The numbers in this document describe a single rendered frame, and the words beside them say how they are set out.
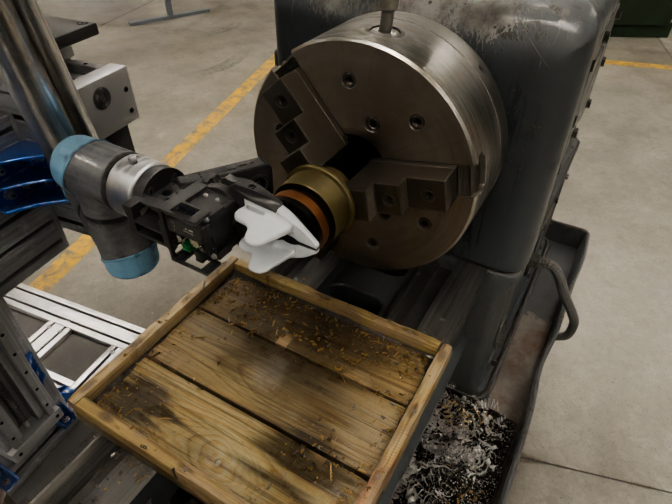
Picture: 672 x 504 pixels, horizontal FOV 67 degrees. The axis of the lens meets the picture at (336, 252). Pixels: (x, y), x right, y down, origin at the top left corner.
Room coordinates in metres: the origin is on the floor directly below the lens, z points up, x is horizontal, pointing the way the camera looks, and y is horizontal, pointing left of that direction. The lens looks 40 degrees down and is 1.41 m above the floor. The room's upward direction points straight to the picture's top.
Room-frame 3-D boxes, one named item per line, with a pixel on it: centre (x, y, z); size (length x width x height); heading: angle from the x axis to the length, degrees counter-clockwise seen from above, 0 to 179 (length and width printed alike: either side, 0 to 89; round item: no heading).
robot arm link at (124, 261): (0.56, 0.30, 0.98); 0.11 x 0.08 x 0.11; 37
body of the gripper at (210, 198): (0.46, 0.16, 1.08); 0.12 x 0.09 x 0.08; 59
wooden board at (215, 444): (0.38, 0.08, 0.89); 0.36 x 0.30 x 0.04; 60
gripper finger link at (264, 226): (0.40, 0.07, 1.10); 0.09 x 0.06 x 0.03; 59
